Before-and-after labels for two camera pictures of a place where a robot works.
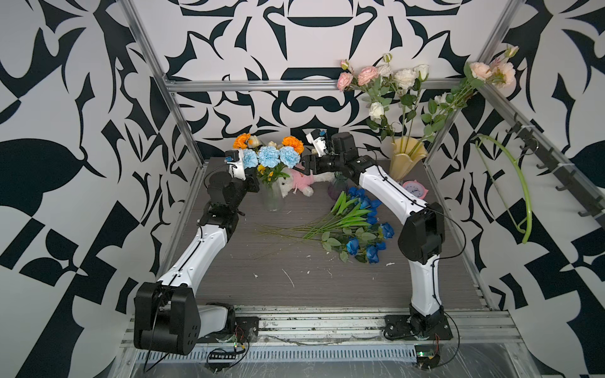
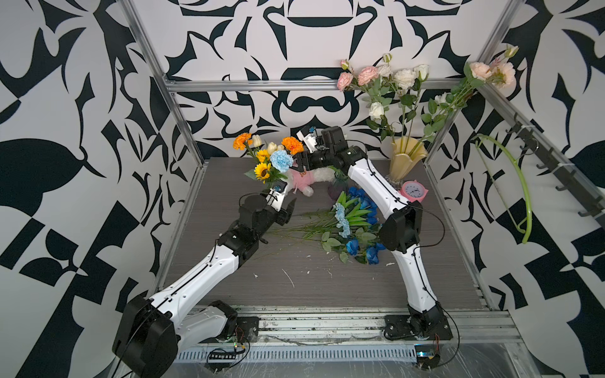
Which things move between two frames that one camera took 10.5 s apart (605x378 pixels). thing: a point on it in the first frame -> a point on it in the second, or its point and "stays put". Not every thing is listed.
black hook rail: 593,203 stays put
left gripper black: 250,183 -> 283,216
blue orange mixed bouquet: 268,157 stays put
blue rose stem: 371,254 stays put
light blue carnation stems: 272,157 -> 282,161
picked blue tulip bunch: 351,224 stays put
